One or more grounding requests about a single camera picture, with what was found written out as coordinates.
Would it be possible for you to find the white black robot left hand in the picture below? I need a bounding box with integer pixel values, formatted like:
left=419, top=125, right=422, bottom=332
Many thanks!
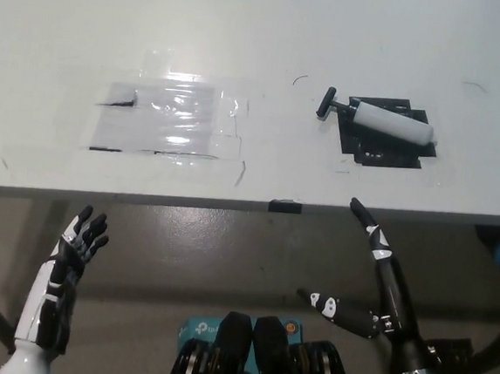
left=0, top=199, right=113, bottom=374

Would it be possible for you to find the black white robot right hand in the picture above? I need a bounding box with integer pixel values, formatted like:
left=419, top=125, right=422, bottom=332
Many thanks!
left=289, top=193, right=454, bottom=374

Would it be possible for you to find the small white air pump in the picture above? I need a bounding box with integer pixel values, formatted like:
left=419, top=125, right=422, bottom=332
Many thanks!
left=313, top=85, right=442, bottom=148

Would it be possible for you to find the teal tp-link box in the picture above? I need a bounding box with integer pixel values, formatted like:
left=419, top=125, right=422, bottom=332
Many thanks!
left=175, top=307, right=306, bottom=374

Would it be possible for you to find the small black tape strip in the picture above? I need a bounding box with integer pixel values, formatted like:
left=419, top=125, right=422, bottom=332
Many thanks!
left=268, top=199, right=304, bottom=215

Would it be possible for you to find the black square mat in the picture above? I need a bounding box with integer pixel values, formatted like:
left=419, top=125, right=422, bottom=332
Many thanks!
left=332, top=92, right=442, bottom=173

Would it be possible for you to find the clear film over grey sheet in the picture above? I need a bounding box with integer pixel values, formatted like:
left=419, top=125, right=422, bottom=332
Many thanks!
left=77, top=44, right=256, bottom=166

